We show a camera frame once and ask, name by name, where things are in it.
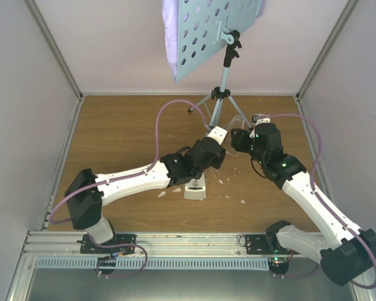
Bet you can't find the clear metronome front cover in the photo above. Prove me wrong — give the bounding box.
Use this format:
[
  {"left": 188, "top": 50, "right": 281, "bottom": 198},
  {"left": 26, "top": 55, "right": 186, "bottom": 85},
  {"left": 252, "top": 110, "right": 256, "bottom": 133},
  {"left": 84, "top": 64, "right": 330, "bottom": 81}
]
[{"left": 222, "top": 115, "right": 246, "bottom": 157}]

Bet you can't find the white metronome body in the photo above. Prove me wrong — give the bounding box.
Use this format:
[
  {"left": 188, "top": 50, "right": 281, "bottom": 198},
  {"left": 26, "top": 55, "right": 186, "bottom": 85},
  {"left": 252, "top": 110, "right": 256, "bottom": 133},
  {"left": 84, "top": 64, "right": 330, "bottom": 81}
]
[{"left": 183, "top": 174, "right": 207, "bottom": 201}]

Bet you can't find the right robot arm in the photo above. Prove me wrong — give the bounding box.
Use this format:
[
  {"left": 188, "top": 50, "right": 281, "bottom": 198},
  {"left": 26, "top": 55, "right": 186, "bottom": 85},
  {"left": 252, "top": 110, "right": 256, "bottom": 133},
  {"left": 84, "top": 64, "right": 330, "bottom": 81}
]
[{"left": 231, "top": 123, "right": 376, "bottom": 289}]

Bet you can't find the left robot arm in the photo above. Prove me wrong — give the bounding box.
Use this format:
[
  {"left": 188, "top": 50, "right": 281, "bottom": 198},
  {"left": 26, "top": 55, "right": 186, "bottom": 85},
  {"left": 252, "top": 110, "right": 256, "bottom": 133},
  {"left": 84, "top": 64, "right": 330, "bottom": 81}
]
[{"left": 65, "top": 136, "right": 226, "bottom": 253}]

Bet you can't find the white debris flakes pile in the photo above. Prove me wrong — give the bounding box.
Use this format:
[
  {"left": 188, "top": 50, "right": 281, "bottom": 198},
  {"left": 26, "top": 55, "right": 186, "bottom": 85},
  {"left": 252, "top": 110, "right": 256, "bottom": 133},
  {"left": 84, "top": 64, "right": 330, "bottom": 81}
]
[{"left": 154, "top": 167, "right": 251, "bottom": 207}]

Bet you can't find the light blue music stand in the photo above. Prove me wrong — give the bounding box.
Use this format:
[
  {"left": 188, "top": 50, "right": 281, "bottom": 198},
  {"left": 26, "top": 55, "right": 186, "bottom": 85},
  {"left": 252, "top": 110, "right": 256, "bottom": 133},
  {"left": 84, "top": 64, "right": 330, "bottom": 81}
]
[{"left": 173, "top": 1, "right": 264, "bottom": 127}]

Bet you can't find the lilac sheet music paper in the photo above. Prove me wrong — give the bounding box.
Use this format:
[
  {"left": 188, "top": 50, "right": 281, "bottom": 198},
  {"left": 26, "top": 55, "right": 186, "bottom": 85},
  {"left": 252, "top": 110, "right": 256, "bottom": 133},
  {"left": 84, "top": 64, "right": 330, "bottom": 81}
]
[{"left": 162, "top": 0, "right": 179, "bottom": 83}]

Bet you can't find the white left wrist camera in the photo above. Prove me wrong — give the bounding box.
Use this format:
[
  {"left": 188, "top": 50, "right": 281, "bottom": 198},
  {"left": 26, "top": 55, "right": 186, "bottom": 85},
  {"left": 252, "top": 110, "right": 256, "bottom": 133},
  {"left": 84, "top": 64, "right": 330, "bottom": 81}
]
[{"left": 206, "top": 126, "right": 227, "bottom": 145}]

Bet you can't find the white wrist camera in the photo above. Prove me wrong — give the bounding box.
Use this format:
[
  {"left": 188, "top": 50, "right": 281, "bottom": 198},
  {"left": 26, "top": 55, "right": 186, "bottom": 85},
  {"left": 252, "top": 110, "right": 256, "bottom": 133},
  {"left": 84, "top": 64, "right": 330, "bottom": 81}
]
[
  {"left": 252, "top": 114, "right": 271, "bottom": 127},
  {"left": 206, "top": 126, "right": 227, "bottom": 145}
]

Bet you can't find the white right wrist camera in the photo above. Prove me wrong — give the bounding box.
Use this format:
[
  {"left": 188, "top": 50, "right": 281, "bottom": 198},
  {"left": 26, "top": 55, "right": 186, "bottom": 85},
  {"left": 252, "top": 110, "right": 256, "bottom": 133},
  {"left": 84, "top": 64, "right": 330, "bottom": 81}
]
[{"left": 252, "top": 114, "right": 271, "bottom": 127}]

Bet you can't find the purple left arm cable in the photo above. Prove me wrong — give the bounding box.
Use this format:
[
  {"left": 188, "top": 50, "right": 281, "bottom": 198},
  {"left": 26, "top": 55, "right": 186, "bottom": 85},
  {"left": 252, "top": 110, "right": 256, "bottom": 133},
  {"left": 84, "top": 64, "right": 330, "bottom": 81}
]
[{"left": 49, "top": 99, "right": 212, "bottom": 225}]

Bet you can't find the grey slotted cable duct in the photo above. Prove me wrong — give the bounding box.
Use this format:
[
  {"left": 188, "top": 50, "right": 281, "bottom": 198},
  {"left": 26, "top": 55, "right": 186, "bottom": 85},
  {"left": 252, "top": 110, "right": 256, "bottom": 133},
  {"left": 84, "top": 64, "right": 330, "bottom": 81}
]
[{"left": 35, "top": 256, "right": 269, "bottom": 271}]

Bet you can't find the left aluminium frame post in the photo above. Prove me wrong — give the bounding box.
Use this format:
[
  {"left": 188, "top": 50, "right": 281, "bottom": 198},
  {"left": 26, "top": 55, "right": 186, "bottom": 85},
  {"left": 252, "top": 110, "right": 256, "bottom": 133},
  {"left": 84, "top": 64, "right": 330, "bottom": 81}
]
[{"left": 21, "top": 0, "right": 84, "bottom": 101}]

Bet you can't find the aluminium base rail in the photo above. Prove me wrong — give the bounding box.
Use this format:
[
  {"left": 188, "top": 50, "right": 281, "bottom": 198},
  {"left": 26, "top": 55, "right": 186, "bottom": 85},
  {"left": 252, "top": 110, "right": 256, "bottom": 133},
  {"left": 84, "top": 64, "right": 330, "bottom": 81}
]
[{"left": 24, "top": 231, "right": 361, "bottom": 256}]

